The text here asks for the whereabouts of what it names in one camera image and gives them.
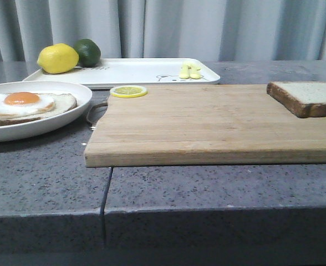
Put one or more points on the white bread slice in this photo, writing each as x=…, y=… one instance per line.
x=303, y=99

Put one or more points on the white round plate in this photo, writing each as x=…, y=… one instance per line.
x=82, y=94

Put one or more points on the fried egg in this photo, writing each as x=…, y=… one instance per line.
x=24, y=104

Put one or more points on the white bear-print tray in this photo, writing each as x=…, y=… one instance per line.
x=129, y=71

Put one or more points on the wooden cutting board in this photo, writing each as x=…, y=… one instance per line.
x=203, y=125

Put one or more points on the lemon slice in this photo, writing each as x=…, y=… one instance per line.
x=128, y=91

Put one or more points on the yellow plastic knife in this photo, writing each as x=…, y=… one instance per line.
x=194, y=71

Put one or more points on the green lime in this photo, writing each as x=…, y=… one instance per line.
x=88, y=51

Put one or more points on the yellow lemon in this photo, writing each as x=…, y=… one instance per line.
x=58, y=58

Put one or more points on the grey curtain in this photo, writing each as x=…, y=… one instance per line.
x=204, y=30

